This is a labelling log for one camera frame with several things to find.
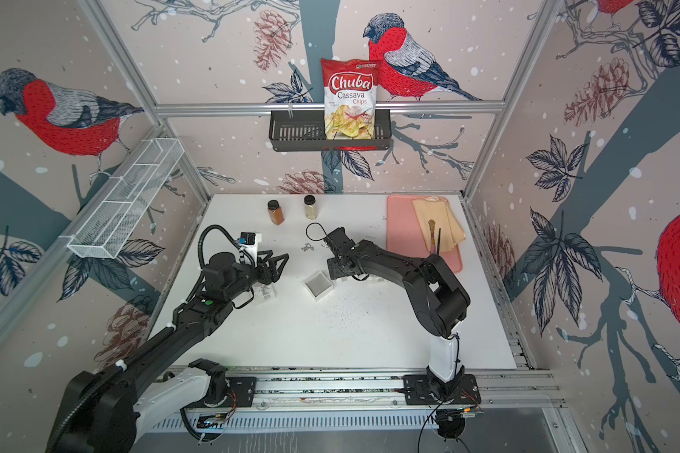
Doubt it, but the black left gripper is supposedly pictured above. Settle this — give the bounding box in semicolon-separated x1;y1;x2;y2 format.
224;248;289;302

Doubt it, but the white jewelry box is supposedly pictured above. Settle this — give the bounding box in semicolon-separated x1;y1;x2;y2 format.
252;283;277;305
302;271;334;302

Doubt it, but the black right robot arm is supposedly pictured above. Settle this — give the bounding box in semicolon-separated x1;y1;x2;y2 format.
322;228;470;400

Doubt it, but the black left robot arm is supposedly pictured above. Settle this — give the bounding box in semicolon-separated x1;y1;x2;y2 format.
45;225;289;452

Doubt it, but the orange spice jar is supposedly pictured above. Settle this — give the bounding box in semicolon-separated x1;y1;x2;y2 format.
267;199;284;226

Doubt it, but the pale spice jar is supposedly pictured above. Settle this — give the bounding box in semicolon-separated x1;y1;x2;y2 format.
303;194;317;221

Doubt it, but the pink plastic tray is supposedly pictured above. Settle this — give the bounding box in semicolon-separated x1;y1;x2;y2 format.
386;194;463;274

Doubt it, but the iridescent purple spoon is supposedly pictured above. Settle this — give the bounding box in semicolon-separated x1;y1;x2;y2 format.
428;219;437;254

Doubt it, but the beige folded cloth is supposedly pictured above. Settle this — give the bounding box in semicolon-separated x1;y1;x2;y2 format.
412;196;467;253

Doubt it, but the Chuba cassava chips bag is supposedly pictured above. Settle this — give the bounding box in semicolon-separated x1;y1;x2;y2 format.
321;59;380;140

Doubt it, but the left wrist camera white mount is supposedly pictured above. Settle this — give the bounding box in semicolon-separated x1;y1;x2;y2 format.
237;231;262;264

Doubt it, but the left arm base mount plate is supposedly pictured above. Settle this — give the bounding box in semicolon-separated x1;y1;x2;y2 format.
215;377;257;409

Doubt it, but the black wire wall basket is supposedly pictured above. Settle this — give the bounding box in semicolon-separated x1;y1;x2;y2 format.
268;109;392;152

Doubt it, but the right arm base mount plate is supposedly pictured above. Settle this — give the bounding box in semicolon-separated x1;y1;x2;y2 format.
402;373;482;407

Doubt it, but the white wire mesh shelf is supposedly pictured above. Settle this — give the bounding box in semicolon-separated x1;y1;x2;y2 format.
67;138;184;259

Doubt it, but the horizontal aluminium frame bar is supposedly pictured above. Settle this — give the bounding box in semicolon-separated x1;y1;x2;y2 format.
154;100;508;119

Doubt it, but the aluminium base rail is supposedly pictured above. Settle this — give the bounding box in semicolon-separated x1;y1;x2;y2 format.
93;367;565;414

